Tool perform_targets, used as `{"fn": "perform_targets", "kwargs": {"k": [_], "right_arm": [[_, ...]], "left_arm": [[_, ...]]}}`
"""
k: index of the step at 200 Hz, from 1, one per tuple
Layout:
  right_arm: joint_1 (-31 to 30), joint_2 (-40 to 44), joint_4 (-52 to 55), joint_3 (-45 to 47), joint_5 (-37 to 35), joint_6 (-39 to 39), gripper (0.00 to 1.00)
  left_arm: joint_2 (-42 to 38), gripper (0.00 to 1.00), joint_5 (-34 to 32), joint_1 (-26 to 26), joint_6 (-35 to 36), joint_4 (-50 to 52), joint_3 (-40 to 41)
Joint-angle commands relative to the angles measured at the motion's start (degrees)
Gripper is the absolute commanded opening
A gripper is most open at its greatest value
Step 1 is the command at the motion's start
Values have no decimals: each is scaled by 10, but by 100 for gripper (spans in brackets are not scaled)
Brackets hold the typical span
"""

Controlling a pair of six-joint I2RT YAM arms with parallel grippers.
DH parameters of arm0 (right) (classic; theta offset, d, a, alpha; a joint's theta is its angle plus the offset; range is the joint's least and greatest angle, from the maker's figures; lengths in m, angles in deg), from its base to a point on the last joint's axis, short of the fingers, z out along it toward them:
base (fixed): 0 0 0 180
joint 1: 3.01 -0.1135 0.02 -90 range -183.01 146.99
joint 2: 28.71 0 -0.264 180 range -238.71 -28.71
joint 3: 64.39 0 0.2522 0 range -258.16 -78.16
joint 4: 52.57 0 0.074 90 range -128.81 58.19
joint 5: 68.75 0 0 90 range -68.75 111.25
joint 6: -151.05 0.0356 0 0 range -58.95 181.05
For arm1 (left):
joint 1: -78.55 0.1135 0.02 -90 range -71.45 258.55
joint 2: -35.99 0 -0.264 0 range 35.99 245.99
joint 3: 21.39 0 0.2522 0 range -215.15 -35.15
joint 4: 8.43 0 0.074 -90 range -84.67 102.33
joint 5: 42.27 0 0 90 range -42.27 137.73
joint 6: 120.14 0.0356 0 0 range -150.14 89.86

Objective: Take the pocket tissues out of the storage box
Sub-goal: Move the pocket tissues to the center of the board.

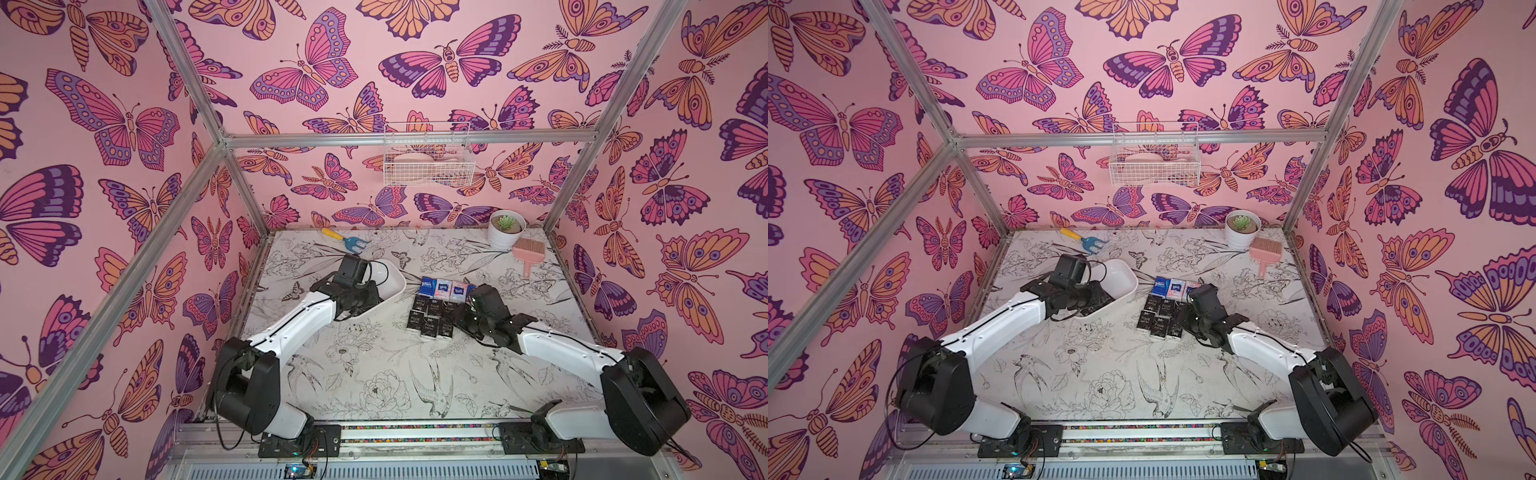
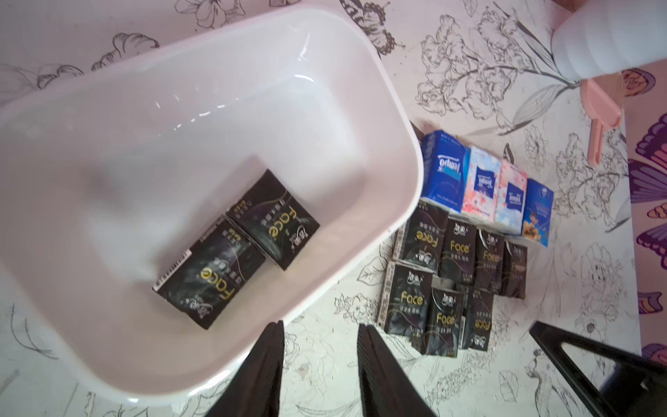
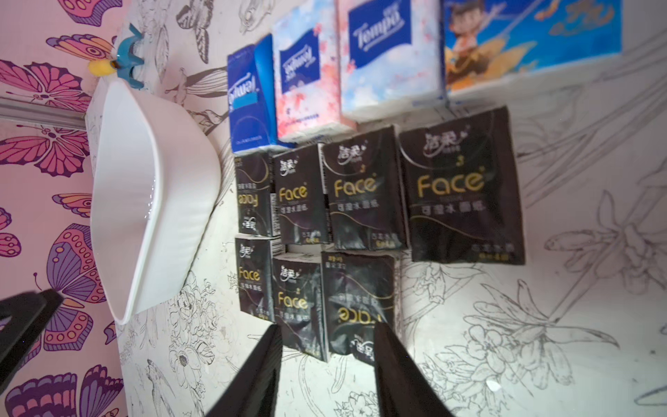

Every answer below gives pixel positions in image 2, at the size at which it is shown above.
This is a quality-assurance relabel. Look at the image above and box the light pink tissue pack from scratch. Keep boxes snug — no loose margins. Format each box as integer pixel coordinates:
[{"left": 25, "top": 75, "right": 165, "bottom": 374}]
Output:
[{"left": 494, "top": 161, "right": 528, "bottom": 236}]

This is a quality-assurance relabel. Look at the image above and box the white plastic storage box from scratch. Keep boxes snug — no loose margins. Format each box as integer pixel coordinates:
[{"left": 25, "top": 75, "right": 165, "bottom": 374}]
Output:
[{"left": 1, "top": 3, "right": 423, "bottom": 405}]

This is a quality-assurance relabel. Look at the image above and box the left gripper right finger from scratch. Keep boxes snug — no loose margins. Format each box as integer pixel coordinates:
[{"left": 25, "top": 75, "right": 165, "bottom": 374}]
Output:
[{"left": 357, "top": 324, "right": 435, "bottom": 416}]

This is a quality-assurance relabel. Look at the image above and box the blue pocket tissue pack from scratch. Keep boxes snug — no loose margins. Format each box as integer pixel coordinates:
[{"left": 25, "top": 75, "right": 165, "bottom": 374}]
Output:
[{"left": 421, "top": 130, "right": 470, "bottom": 213}]

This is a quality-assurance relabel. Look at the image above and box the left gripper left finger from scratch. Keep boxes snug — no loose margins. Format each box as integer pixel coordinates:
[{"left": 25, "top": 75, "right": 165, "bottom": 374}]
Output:
[{"left": 206, "top": 321, "right": 285, "bottom": 416}]

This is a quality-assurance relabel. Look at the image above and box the white pot with succulent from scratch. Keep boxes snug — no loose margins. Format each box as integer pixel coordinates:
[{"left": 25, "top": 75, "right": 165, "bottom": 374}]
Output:
[{"left": 552, "top": 0, "right": 666, "bottom": 81}]

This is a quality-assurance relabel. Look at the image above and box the pink brush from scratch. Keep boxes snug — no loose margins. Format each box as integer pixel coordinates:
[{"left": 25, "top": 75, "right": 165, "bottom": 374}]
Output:
[{"left": 580, "top": 72, "right": 625, "bottom": 167}]

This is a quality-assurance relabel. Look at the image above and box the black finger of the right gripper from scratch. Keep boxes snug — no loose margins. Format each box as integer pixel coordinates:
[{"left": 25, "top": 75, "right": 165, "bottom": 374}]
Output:
[{"left": 530, "top": 321, "right": 666, "bottom": 416}]

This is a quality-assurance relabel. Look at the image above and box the black Face tissue pack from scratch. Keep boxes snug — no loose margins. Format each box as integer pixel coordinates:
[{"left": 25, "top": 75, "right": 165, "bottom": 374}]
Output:
[
  {"left": 392, "top": 200, "right": 449, "bottom": 273},
  {"left": 474, "top": 229, "right": 505, "bottom": 294},
  {"left": 152, "top": 215, "right": 266, "bottom": 329},
  {"left": 377, "top": 262, "right": 433, "bottom": 340},
  {"left": 461, "top": 288, "right": 494, "bottom": 351},
  {"left": 500, "top": 242, "right": 527, "bottom": 300},
  {"left": 413, "top": 276, "right": 464, "bottom": 358},
  {"left": 439, "top": 219, "right": 477, "bottom": 286},
  {"left": 226, "top": 170, "right": 320, "bottom": 270}
]

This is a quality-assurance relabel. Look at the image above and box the blue cartoon tissue pack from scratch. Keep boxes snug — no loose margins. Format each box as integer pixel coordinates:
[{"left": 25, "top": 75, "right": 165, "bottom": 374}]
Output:
[{"left": 521, "top": 178, "right": 554, "bottom": 247}]

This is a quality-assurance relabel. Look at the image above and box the pink white tissue pack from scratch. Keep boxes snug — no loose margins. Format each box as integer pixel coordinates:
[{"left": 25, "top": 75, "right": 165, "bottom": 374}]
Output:
[{"left": 461, "top": 146, "right": 502, "bottom": 222}]

